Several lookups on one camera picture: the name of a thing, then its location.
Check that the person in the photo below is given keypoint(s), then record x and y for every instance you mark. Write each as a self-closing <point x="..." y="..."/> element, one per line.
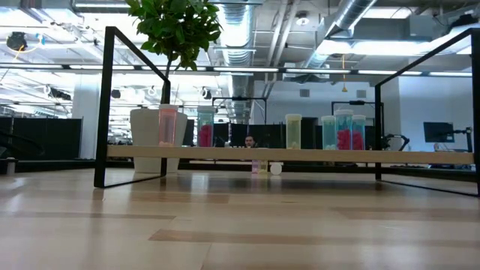
<point x="249" y="141"/>

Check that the green plant in white pot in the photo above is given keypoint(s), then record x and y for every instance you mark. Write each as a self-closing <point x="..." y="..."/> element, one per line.
<point x="150" y="127"/>

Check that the small yellow pill bottle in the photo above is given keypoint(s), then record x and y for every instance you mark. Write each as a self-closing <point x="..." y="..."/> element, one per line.
<point x="276" y="168"/>

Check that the black metal shelf frame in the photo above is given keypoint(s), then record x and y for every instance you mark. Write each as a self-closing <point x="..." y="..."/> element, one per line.
<point x="106" y="112"/>
<point x="378" y="131"/>

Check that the salmon pink pill bottle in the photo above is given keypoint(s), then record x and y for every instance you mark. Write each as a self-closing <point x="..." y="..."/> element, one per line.
<point x="168" y="127"/>

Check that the black ceiling mounted device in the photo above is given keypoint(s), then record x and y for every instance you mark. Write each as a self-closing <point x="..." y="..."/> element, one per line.
<point x="17" y="41"/>

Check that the black background robot arm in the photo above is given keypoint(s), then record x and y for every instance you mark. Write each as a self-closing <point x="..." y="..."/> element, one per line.
<point x="401" y="140"/>

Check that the large blue bottle red pills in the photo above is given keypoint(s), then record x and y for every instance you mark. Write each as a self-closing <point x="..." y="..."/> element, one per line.
<point x="206" y="120"/>

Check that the black partition panel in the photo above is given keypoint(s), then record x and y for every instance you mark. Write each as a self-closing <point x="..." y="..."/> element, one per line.
<point x="56" y="138"/>

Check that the teal bottle white pills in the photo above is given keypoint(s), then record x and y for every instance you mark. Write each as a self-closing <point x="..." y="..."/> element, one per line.
<point x="328" y="135"/>

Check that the black aluminium table rail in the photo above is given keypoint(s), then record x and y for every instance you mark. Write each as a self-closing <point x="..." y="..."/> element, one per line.
<point x="56" y="166"/>

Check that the pale yellow pill bottle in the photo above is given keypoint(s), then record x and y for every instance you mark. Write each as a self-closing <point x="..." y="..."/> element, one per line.
<point x="293" y="131"/>

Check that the small grey box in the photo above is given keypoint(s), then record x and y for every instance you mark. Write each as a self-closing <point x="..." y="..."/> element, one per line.
<point x="9" y="167"/>

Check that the dark computer monitor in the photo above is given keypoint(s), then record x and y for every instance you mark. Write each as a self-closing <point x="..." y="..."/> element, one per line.
<point x="438" y="132"/>

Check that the grey wall vent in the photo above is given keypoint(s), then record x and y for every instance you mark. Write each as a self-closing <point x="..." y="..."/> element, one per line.
<point x="305" y="93"/>
<point x="361" y="93"/>

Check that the round ceiling device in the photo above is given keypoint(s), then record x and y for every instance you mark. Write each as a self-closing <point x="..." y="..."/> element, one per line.
<point x="302" y="21"/>

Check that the bright ceiling light panel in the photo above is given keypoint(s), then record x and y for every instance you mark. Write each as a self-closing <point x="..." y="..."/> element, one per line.
<point x="363" y="48"/>

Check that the yellow hanging pendant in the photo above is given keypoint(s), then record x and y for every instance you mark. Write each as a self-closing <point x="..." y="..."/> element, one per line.
<point x="344" y="89"/>

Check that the silver spiral air duct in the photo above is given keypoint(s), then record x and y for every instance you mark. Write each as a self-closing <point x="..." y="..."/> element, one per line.
<point x="350" y="15"/>

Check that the ceiling light strip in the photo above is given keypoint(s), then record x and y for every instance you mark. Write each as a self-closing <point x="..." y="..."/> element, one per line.
<point x="30" y="66"/>
<point x="412" y="72"/>
<point x="450" y="74"/>
<point x="318" y="71"/>
<point x="243" y="69"/>
<point x="82" y="67"/>
<point x="144" y="68"/>

